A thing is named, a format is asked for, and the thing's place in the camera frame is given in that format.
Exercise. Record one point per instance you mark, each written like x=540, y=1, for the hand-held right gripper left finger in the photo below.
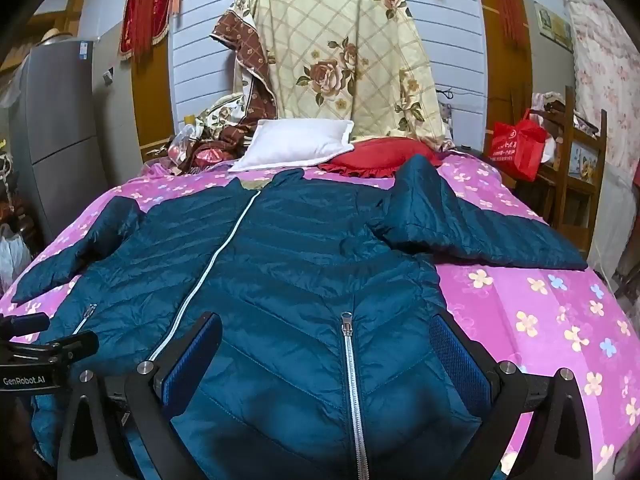
x=192, y=360

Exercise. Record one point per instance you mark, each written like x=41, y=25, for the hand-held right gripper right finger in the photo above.
x=457, y=355

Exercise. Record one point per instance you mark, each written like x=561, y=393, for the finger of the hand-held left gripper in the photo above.
x=25, y=325
x=70, y=346

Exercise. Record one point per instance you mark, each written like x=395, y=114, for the teal puffer jacket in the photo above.
x=300, y=270

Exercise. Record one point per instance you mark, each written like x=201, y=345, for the white plastic bag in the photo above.
x=15, y=260

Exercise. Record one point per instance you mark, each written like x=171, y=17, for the pink floral bedsheet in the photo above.
x=540, y=310

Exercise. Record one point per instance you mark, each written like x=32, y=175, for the grey refrigerator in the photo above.
x=60, y=135

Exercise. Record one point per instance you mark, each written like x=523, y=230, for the plastic wrapped packets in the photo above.
x=200, y=152

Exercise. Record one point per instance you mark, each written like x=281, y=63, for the red shopping bag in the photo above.
x=517, y=147

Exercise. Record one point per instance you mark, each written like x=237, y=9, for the red ruffled cushion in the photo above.
x=370, y=155

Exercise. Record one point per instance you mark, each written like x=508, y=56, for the wooden chair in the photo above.
x=570, y=160

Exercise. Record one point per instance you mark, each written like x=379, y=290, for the white pillow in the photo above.
x=295, y=145

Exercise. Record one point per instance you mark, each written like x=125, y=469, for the straw hat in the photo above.
x=56, y=35

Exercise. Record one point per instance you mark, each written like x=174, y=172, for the brown patterned blanket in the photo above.
x=250, y=60

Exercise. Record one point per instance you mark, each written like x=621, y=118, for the cream floral quilt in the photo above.
x=340, y=60

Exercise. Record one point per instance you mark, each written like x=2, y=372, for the pink floral curtain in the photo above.
x=610, y=70

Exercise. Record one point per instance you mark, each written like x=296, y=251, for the red knot tassel ornament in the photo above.
x=507, y=5

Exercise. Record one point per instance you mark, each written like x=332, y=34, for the red tasselled wall hanging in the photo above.
x=147, y=10

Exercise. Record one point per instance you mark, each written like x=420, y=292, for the small wall picture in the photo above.
x=552, y=25

